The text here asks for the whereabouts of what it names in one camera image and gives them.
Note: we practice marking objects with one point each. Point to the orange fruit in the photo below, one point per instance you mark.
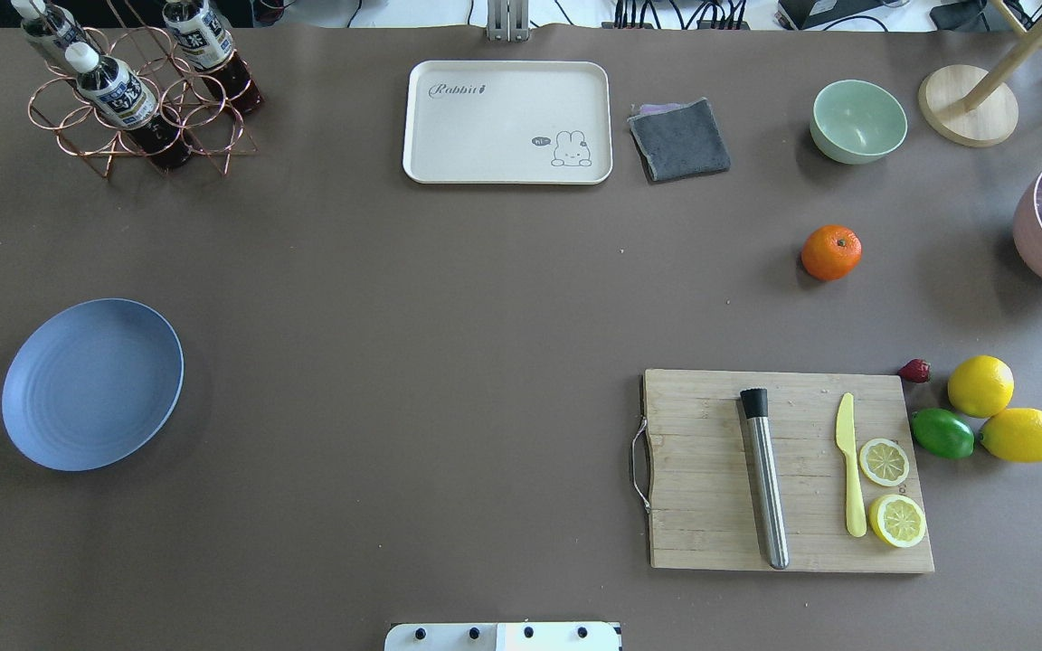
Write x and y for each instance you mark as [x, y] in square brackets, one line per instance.
[831, 252]

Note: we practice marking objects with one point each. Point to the blue round plate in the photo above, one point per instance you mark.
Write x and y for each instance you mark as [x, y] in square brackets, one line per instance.
[93, 384]

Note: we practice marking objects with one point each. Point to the cream rabbit tray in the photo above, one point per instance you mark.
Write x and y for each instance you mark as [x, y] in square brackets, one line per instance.
[498, 122]

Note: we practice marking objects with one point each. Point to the grey folded cloth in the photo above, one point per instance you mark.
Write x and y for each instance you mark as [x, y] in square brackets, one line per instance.
[679, 140]

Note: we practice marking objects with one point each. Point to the steel muddler black tip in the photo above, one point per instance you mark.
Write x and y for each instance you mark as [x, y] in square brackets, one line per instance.
[769, 500]

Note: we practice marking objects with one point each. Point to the bamboo cutting board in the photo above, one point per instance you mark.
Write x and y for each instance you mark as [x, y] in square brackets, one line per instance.
[704, 509]

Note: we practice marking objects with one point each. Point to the yellow plastic knife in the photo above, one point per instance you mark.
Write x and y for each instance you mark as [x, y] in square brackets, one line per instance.
[845, 438]

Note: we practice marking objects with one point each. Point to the upper lemon slice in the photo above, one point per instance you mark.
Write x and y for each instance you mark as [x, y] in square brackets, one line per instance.
[884, 462]

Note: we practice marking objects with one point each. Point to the lemon slice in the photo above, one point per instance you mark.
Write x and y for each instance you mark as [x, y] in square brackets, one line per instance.
[897, 520]
[884, 462]

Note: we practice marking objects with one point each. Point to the mint green bowl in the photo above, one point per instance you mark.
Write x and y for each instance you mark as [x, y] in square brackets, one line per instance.
[855, 122]

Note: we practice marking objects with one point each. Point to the small red strawberry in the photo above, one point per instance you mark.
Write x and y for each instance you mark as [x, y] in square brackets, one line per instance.
[915, 371]

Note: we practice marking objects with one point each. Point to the lower lemon slice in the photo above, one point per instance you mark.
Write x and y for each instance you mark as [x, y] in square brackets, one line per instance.
[897, 520]

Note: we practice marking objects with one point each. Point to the right rear tea bottle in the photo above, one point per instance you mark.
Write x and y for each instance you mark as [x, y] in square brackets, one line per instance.
[210, 49]

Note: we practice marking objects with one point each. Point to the tea bottle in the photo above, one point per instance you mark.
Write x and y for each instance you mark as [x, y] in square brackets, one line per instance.
[123, 99]
[210, 49]
[50, 29]

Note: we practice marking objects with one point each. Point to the green lime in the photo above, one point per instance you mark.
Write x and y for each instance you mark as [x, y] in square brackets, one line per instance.
[942, 433]

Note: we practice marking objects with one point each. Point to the upper whole lemon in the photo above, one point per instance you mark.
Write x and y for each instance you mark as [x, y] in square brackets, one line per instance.
[981, 386]

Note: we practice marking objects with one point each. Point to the whole lemon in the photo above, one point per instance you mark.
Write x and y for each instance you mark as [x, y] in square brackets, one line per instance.
[981, 386]
[1014, 435]

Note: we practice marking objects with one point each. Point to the front tea bottle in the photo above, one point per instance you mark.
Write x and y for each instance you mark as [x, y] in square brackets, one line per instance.
[123, 99]

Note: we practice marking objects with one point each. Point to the wooden cup stand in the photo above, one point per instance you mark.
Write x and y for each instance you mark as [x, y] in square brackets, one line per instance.
[973, 107]

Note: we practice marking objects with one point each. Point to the lower whole lemon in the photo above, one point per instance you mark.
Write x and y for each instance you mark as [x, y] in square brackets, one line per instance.
[1014, 435]

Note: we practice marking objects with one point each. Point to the left rear tea bottle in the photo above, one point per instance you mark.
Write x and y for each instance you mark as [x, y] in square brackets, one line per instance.
[50, 29]

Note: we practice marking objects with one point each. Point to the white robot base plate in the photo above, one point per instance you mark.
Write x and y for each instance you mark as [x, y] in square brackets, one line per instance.
[525, 635]

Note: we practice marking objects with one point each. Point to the copper wire bottle rack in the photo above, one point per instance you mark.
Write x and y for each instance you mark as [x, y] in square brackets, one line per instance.
[215, 131]

